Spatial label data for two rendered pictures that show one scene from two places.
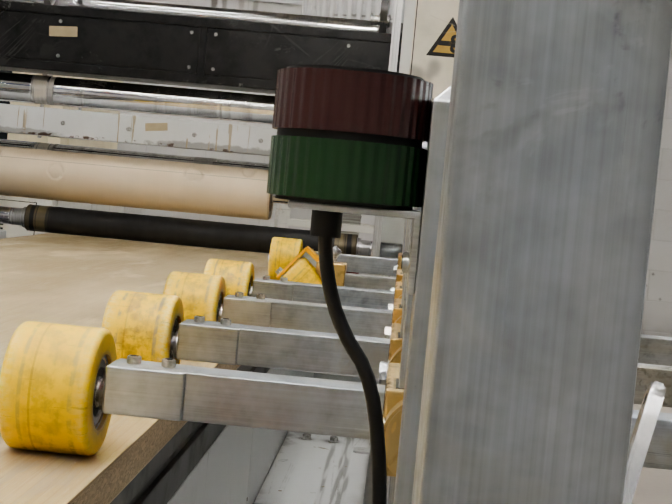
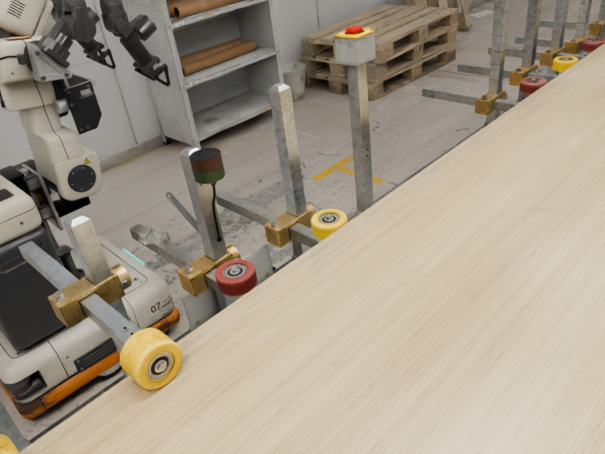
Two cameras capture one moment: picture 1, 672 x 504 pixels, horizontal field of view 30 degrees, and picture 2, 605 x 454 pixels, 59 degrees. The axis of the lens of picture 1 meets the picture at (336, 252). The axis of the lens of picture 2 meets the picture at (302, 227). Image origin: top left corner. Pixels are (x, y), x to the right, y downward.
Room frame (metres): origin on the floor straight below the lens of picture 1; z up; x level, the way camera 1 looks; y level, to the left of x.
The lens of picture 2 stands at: (1.02, 0.79, 1.53)
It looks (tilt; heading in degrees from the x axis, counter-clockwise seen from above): 33 degrees down; 226
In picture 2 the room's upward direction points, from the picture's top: 8 degrees counter-clockwise
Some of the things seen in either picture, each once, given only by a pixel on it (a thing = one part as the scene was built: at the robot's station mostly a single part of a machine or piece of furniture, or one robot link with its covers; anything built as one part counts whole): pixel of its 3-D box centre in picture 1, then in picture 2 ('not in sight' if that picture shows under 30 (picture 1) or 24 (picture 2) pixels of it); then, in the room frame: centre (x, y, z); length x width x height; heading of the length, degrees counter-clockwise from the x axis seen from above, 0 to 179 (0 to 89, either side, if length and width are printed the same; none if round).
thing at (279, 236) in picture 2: not in sight; (292, 223); (0.25, -0.04, 0.83); 0.14 x 0.06 x 0.05; 177
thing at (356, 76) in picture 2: not in sight; (362, 145); (-0.03, -0.02, 0.93); 0.05 x 0.05 x 0.45; 87
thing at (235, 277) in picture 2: not in sight; (239, 291); (0.52, 0.07, 0.85); 0.08 x 0.08 x 0.11
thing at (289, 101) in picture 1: (352, 106); (205, 159); (0.48, 0.00, 1.11); 0.06 x 0.06 x 0.02
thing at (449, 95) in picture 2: not in sight; (475, 101); (-0.73, -0.04, 0.81); 0.43 x 0.03 x 0.04; 87
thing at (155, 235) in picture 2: not in sight; (153, 233); (0.51, -0.24, 0.87); 0.09 x 0.07 x 0.02; 87
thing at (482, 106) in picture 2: not in sight; (491, 101); (-0.75, 0.01, 0.81); 0.14 x 0.06 x 0.05; 177
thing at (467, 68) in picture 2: not in sight; (510, 74); (-0.98, -0.02, 0.83); 0.43 x 0.03 x 0.04; 87
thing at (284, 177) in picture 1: (346, 171); (208, 171); (0.48, 0.00, 1.09); 0.06 x 0.06 x 0.02
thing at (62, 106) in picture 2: not in sight; (64, 95); (0.23, -1.14, 0.99); 0.28 x 0.16 x 0.22; 86
